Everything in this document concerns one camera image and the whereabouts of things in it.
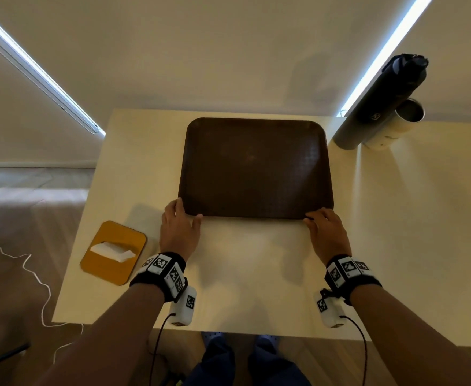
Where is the person's left hand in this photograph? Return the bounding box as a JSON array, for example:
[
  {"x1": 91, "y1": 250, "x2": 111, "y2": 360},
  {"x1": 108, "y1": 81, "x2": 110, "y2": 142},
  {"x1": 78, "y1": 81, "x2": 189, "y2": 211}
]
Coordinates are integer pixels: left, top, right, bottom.
[{"x1": 159, "y1": 198, "x2": 204, "y2": 262}]

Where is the person's right hand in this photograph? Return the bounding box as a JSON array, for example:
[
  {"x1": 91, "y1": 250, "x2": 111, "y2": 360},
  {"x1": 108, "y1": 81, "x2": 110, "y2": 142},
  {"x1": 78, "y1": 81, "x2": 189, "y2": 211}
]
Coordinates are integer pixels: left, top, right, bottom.
[{"x1": 303, "y1": 207, "x2": 353, "y2": 266}]

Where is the brown plastic tray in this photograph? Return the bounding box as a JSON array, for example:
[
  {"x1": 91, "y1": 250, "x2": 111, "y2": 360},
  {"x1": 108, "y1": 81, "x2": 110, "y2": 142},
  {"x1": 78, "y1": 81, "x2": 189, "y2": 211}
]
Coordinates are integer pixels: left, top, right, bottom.
[{"x1": 178, "y1": 117, "x2": 335, "y2": 220}]

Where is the person's right forearm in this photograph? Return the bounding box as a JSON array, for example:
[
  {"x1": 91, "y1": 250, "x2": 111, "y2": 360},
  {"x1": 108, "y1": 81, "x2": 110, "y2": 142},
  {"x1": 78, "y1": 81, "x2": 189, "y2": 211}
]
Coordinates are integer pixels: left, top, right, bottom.
[{"x1": 349, "y1": 284, "x2": 471, "y2": 386}]

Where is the person's left forearm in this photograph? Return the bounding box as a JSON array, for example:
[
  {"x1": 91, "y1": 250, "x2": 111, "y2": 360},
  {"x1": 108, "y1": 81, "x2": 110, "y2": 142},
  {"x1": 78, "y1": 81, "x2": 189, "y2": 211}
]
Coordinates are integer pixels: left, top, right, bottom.
[{"x1": 34, "y1": 282, "x2": 168, "y2": 386}]

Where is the black marker wristband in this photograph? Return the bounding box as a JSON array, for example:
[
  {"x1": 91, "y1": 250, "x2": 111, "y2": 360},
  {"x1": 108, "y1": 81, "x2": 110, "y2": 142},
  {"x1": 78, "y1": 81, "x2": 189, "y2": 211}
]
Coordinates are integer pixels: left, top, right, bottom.
[
  {"x1": 324, "y1": 254, "x2": 383, "y2": 306},
  {"x1": 129, "y1": 252, "x2": 189, "y2": 304}
]

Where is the white tissue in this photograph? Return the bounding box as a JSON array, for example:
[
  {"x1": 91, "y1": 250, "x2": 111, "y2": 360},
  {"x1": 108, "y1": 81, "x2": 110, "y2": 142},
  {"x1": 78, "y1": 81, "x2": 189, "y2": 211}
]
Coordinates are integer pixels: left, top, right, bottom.
[{"x1": 90, "y1": 241, "x2": 137, "y2": 263}]

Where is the yellow tissue box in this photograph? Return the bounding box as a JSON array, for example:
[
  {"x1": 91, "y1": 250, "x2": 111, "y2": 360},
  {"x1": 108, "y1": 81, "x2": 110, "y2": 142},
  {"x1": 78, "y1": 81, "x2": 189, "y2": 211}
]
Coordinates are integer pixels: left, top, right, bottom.
[{"x1": 80, "y1": 220, "x2": 147, "y2": 287}]

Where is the blue shoe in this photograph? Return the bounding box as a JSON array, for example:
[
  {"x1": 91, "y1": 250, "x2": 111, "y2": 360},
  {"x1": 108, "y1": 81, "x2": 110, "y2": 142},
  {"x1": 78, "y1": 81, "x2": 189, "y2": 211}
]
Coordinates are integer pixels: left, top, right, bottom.
[
  {"x1": 201, "y1": 331, "x2": 225, "y2": 348},
  {"x1": 255, "y1": 334, "x2": 280, "y2": 352}
]

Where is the white tumbler cup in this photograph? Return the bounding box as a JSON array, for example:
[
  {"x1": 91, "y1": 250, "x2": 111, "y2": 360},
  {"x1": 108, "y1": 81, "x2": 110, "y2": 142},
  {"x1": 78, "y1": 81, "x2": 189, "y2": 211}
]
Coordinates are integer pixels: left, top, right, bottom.
[{"x1": 363, "y1": 98, "x2": 426, "y2": 152}]

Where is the black water bottle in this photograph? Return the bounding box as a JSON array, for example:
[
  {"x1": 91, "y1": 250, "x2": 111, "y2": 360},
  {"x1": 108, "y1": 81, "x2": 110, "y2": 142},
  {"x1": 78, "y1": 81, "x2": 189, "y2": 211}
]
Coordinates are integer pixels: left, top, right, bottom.
[{"x1": 333, "y1": 54, "x2": 429, "y2": 151}]

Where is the person's left leg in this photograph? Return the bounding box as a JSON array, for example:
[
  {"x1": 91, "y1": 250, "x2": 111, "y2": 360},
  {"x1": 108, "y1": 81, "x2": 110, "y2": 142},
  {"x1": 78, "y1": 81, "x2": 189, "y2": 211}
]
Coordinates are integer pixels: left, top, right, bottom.
[{"x1": 182, "y1": 337, "x2": 236, "y2": 386}]

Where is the person's leg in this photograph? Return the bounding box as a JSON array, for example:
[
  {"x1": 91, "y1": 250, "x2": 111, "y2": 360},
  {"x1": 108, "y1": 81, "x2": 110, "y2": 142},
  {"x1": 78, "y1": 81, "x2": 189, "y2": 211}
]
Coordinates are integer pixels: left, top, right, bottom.
[
  {"x1": 182, "y1": 337, "x2": 236, "y2": 386},
  {"x1": 247, "y1": 342, "x2": 313, "y2": 386}
]

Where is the person's right leg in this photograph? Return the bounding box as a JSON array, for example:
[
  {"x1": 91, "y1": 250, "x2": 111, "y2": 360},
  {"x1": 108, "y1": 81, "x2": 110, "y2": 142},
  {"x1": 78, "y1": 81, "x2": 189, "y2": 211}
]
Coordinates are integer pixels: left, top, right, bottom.
[{"x1": 247, "y1": 342, "x2": 313, "y2": 386}]

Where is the long white light strip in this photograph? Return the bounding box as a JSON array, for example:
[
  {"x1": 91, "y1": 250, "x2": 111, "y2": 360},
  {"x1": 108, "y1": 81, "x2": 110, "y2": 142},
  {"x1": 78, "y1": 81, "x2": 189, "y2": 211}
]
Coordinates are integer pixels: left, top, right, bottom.
[
  {"x1": 335, "y1": 0, "x2": 437, "y2": 118},
  {"x1": 0, "y1": 4, "x2": 107, "y2": 137}
]

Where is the black metal bar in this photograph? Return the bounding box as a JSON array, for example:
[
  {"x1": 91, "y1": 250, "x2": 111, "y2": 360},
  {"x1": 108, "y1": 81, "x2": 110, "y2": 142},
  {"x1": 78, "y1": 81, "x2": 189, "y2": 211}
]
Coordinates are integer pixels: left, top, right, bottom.
[{"x1": 0, "y1": 342, "x2": 31, "y2": 371}]

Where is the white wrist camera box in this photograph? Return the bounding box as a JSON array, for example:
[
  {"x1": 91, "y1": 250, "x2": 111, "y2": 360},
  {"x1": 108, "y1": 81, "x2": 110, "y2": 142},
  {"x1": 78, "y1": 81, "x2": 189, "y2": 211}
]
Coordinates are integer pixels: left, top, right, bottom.
[
  {"x1": 168, "y1": 286, "x2": 198, "y2": 328},
  {"x1": 314, "y1": 289, "x2": 347, "y2": 329}
]

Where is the thin black cable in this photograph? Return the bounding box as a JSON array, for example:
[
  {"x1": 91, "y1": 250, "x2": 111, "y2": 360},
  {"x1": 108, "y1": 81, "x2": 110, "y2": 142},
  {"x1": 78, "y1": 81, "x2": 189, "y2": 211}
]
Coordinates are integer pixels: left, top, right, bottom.
[
  {"x1": 149, "y1": 313, "x2": 177, "y2": 386},
  {"x1": 339, "y1": 315, "x2": 369, "y2": 386}
]

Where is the white cable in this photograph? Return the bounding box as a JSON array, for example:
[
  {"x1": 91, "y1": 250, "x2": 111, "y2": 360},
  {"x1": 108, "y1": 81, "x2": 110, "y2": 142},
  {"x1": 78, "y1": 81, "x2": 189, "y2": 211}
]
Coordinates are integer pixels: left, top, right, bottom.
[{"x1": 0, "y1": 242, "x2": 85, "y2": 365}]

